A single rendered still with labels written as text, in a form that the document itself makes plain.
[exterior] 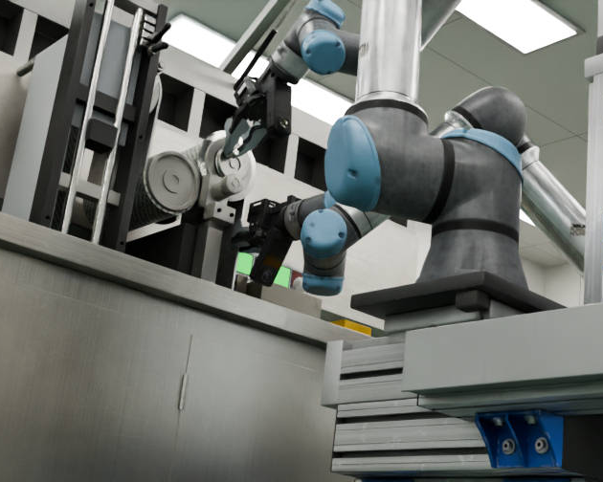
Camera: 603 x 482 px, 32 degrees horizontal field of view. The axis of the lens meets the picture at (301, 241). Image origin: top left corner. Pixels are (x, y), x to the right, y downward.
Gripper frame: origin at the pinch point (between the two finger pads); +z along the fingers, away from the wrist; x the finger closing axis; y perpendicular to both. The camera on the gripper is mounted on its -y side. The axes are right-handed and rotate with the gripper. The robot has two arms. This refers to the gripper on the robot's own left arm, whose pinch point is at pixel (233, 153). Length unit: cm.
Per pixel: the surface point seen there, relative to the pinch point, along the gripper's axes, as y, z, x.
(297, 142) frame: 47, 10, -44
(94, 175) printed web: 12.7, 22.5, 16.6
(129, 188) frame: -20.5, 5.1, 26.5
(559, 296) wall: 263, 116, -452
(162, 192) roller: -6.2, 10.9, 12.1
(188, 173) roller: -1.7, 7.2, 7.0
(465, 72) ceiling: 202, 4, -209
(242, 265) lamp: 16.6, 33.3, -31.6
